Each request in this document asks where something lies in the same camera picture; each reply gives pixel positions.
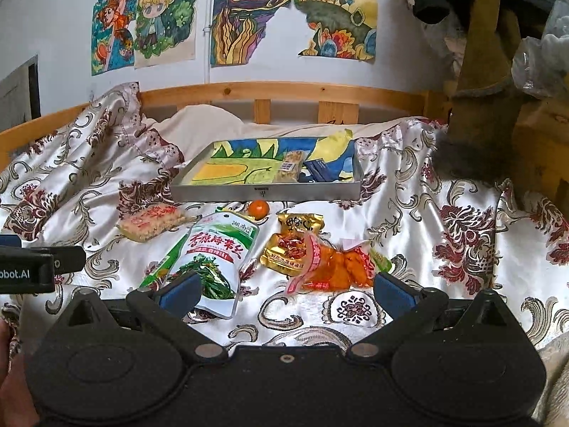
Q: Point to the coloured drawing tray liner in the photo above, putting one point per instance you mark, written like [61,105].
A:
[231,164]

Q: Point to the rice cracker clear packet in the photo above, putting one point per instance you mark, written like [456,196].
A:
[151,222]

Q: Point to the long green snack packet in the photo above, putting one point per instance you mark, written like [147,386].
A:
[162,267]

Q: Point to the small bright green packet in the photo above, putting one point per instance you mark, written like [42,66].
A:
[382,261]

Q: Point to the nut bar clear packet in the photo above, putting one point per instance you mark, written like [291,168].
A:
[289,167]

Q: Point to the wooden bed headboard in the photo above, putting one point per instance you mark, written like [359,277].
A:
[311,93]

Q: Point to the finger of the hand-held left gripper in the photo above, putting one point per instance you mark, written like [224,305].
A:
[71,259]

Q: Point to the yellow wooden box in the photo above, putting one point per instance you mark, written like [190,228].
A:
[542,142]

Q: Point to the blond figure wall drawing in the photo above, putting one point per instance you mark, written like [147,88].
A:
[164,18]

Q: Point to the metal tray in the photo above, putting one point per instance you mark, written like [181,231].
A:
[266,193]

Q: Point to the white wall conduit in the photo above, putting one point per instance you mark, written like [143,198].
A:
[208,31]

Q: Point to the clear plastic bag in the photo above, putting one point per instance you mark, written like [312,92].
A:
[546,53]

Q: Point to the swirl pattern wall drawing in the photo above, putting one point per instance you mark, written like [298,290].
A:
[249,13]

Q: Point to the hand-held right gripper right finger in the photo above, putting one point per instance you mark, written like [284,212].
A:
[392,294]

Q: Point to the grey wall picture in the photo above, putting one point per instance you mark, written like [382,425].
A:
[17,89]

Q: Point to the green seaweed pouch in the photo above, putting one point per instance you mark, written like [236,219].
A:
[218,249]

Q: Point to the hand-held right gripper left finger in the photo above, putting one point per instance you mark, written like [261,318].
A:
[182,291]

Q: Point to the orange snack clear packet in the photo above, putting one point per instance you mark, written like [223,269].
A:
[338,267]

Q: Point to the gold snack packet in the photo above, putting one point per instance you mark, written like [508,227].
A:
[289,244]

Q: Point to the cream pillow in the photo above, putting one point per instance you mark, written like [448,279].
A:
[200,120]

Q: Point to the person's left forearm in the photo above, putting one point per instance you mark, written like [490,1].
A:
[11,387]

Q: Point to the red-haired figure wall drawing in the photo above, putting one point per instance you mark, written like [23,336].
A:
[111,31]

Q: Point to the yellow snack packet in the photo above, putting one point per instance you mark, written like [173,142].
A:
[333,146]
[318,171]

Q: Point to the small orange ball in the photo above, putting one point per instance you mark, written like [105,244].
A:
[258,209]

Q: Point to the landscape wall drawing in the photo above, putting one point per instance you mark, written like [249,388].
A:
[338,9]

